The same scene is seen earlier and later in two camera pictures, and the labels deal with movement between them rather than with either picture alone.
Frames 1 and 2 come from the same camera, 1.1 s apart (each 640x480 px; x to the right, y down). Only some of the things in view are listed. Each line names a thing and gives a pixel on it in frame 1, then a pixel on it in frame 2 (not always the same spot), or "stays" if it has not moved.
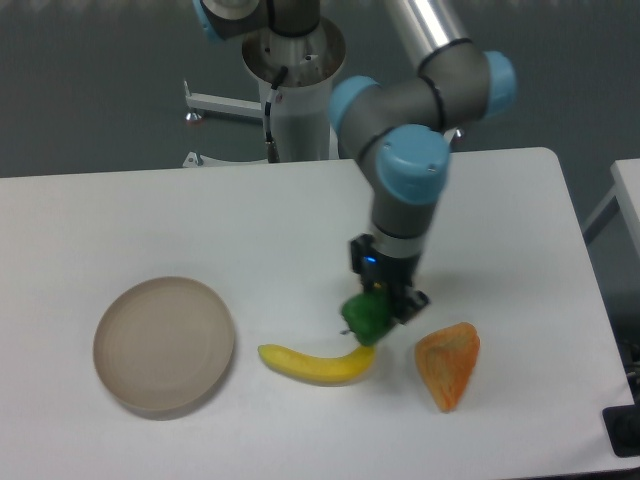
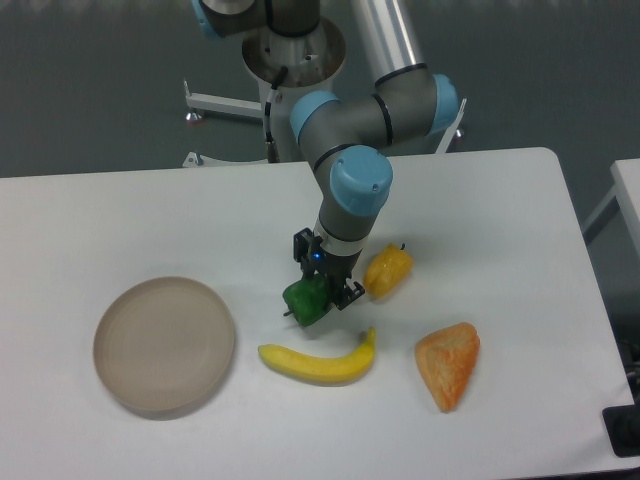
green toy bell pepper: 368,314 to 307,299
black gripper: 388,274 to 334,269
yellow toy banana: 317,369 stays
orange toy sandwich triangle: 446,358 stays
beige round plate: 163,346 stays
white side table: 626,178 stays
